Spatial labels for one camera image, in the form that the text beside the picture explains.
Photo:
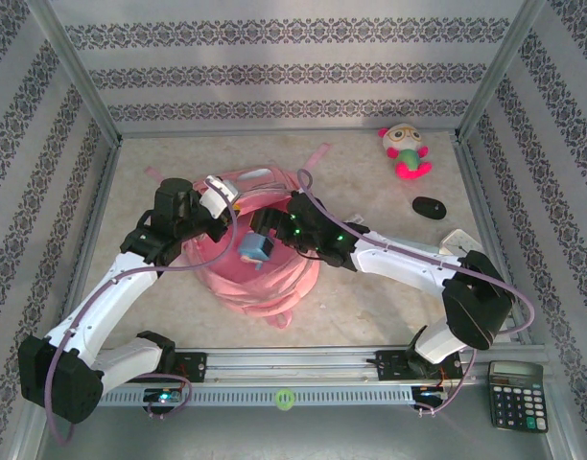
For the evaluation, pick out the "small controller circuit board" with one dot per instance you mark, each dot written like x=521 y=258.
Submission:
x=430 y=394
x=164 y=397

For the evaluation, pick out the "blue pencil sharpener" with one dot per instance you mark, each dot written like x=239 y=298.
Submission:
x=255 y=249

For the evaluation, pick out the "pink student backpack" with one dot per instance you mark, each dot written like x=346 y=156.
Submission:
x=255 y=292

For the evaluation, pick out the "white square alarm clock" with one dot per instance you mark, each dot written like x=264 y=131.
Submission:
x=459 y=239

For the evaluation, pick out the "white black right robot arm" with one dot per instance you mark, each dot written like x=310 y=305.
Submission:
x=399 y=261

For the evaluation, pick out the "aluminium table back rail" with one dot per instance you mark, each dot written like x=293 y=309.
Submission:
x=226 y=132

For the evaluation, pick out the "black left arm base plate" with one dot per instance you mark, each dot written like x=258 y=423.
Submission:
x=197 y=366

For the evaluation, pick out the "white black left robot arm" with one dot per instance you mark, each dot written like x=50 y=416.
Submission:
x=106 y=297

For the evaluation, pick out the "black computer mouse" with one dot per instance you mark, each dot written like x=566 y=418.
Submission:
x=428 y=208

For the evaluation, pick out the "white pink plush toy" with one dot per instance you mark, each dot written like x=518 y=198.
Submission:
x=406 y=158

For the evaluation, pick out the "aluminium frame post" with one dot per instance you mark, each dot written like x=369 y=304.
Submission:
x=500 y=72
x=75 y=72

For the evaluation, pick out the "aluminium table side rail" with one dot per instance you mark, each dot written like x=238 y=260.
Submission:
x=472 y=167
x=88 y=244

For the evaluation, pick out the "aluminium mounting rail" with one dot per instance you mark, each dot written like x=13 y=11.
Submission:
x=293 y=366

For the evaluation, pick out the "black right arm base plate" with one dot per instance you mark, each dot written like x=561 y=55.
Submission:
x=389 y=366

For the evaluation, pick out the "black desk calculator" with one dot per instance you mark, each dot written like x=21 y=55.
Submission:
x=516 y=402

